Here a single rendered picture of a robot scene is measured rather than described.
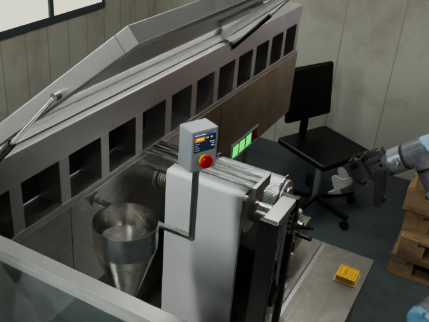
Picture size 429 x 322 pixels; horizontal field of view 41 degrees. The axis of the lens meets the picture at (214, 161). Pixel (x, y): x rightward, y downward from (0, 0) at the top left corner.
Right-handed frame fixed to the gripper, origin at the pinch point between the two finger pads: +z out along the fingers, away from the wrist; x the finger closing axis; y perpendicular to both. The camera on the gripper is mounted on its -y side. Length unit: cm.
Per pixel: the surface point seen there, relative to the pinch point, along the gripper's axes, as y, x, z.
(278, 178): 10.0, -1.0, 16.3
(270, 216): 11.4, 38.3, -1.6
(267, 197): 6.8, 4.3, 20.1
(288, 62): 37, -81, 33
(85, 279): 31, 95, -4
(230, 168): 24.1, 23.3, 12.8
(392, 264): -105, -151, 72
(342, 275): -35.6, -14.9, 22.4
